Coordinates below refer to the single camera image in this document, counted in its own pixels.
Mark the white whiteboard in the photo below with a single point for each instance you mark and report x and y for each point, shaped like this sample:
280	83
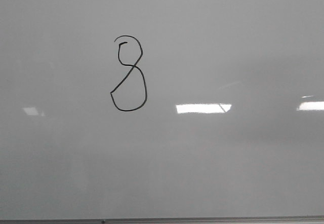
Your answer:
161	108

